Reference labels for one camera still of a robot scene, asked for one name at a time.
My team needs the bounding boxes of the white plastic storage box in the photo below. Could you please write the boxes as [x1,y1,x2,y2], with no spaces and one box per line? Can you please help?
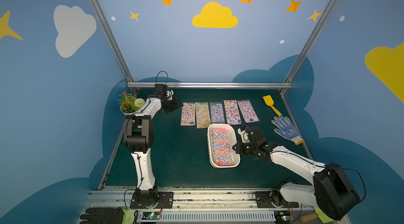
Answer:
[207,124,241,168]

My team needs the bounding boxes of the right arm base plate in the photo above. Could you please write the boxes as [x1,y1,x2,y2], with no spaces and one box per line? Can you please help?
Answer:
[253,190,299,208]

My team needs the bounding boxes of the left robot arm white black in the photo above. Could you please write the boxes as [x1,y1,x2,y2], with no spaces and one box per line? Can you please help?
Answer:
[124,84,183,209]

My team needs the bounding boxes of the pink blue cat sticker sheet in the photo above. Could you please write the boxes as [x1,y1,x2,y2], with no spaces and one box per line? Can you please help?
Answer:
[210,128,233,167]

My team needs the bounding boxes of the pink bonbon drop sticker sheet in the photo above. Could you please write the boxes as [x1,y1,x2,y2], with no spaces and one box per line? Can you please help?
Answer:
[181,103,196,126]

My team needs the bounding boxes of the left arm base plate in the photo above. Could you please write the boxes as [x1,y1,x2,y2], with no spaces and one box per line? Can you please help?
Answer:
[129,192,174,209]

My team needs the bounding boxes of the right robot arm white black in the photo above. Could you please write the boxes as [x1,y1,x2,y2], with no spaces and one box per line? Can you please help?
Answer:
[233,126,365,220]

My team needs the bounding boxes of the white pot artificial flowers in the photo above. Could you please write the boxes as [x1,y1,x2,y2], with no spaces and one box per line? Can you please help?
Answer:
[118,92,146,113]

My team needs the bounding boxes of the blue dotted work glove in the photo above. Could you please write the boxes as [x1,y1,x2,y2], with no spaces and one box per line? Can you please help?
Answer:
[271,116,305,145]

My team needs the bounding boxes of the white vented cable duct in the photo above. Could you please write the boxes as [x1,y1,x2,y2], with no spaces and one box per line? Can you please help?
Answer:
[157,211,276,223]

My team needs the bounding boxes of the purple sticker sheet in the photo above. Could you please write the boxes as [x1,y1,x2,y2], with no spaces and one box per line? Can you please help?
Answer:
[209,103,225,124]

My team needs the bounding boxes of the green toy trowel wooden handle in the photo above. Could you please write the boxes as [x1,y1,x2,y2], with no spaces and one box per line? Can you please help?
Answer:
[300,207,333,224]

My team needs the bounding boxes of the aluminium frame right post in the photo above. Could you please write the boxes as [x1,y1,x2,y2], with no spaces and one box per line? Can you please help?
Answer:
[279,0,340,96]

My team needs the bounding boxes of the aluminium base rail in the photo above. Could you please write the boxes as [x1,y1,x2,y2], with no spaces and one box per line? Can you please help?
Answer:
[75,187,351,224]

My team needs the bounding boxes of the black green glove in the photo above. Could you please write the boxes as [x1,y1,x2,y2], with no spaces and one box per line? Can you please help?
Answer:
[80,208,138,224]

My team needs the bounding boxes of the pink bear sticker sheet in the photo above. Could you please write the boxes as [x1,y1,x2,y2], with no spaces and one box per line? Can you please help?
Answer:
[237,100,259,123]

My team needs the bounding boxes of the green panda sticker sheet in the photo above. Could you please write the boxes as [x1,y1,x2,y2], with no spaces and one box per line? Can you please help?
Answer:
[195,103,211,129]

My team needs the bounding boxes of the yellow toy shovel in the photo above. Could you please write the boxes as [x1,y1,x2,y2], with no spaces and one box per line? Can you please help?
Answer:
[263,95,283,117]

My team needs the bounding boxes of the aluminium frame left post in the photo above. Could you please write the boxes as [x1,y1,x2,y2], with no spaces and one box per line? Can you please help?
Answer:
[88,0,139,95]

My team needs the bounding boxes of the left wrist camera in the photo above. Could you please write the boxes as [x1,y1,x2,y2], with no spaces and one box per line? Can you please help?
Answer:
[166,89,174,100]

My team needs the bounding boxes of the aluminium frame post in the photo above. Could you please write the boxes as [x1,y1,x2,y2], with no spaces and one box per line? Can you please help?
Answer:
[279,0,340,96]
[88,0,139,95]

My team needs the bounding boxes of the aluminium frame back bar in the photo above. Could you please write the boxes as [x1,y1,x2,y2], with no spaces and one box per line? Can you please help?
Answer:
[127,81,293,90]

